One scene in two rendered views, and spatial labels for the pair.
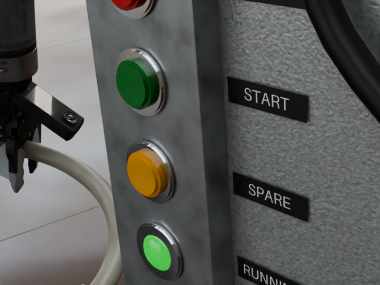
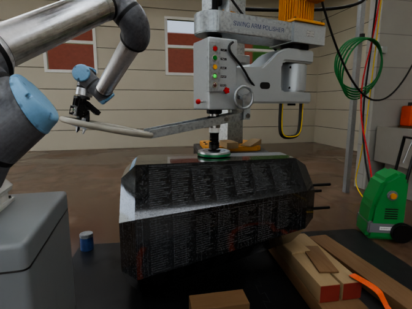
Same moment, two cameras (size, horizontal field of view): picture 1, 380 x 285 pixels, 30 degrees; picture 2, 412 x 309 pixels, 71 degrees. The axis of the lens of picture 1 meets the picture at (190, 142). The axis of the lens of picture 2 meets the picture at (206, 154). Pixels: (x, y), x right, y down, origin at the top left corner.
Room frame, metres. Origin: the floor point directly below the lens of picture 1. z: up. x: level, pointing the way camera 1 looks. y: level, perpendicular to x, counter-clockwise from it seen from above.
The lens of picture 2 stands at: (-0.11, 1.72, 1.14)
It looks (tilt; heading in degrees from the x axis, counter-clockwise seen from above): 10 degrees down; 286
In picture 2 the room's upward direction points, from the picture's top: straight up
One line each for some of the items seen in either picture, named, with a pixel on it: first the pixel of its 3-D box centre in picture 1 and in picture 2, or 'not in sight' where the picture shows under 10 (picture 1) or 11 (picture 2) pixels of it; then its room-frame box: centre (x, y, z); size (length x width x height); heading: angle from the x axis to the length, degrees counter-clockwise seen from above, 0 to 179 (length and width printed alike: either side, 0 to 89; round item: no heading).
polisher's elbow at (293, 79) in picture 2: not in sight; (292, 78); (-0.10, -0.57, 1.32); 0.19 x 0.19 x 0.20
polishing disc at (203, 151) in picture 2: not in sight; (214, 151); (0.38, -0.12, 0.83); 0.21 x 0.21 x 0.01
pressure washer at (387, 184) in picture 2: not in sight; (385, 186); (-0.92, -1.05, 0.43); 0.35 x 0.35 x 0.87; 9
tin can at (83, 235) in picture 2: not in sight; (86, 241); (1.39, -0.06, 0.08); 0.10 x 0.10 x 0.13
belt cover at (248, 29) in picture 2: not in sight; (260, 35); (0.12, -0.36, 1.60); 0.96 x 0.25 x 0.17; 44
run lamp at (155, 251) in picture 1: (159, 250); not in sight; (0.34, 0.02, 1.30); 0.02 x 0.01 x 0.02; 44
